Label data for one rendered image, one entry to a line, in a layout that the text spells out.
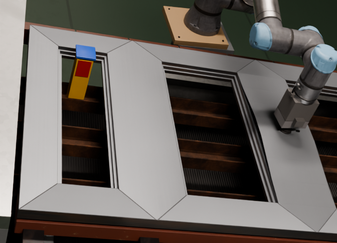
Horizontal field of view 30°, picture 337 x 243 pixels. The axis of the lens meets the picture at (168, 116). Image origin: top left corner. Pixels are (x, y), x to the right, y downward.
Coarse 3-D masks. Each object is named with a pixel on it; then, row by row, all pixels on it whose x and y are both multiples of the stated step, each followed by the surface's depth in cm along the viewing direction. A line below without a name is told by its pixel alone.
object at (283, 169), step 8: (272, 160) 182; (280, 160) 183; (288, 160) 184; (296, 160) 185; (272, 168) 180; (280, 168) 181; (288, 168) 182; (296, 168) 183; (304, 168) 184; (312, 168) 184; (320, 168) 185; (272, 176) 178; (280, 176) 179; (288, 176) 180; (296, 176) 180; (304, 176) 181; (312, 176) 182; (320, 176) 183
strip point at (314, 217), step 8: (288, 208) 171; (296, 208) 172; (304, 208) 173; (312, 208) 174; (320, 208) 174; (328, 208) 175; (296, 216) 170; (304, 216) 170; (312, 216) 171; (320, 216) 172; (328, 216) 173; (312, 224) 169; (320, 224) 170
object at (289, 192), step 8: (280, 184) 177; (288, 184) 177; (296, 184) 178; (304, 184) 179; (312, 184) 180; (320, 184) 181; (280, 192) 174; (288, 192) 175; (296, 192) 176; (304, 192) 177; (312, 192) 178; (320, 192) 179; (328, 192) 180; (280, 200) 172; (288, 200) 173; (296, 200) 174; (304, 200) 175; (312, 200) 176; (320, 200) 177; (328, 200) 178
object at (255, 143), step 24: (72, 48) 196; (168, 72) 206; (192, 72) 208; (216, 72) 211; (168, 96) 196; (240, 96) 204; (336, 96) 223; (264, 168) 182; (264, 192) 177; (24, 216) 148; (48, 216) 149; (72, 216) 150; (96, 216) 151; (336, 240) 172
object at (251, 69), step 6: (246, 66) 216; (252, 66) 217; (258, 66) 218; (264, 66) 219; (240, 72) 212; (246, 72) 213; (252, 72) 214; (258, 72) 215; (264, 72) 216; (270, 72) 217; (282, 78) 217
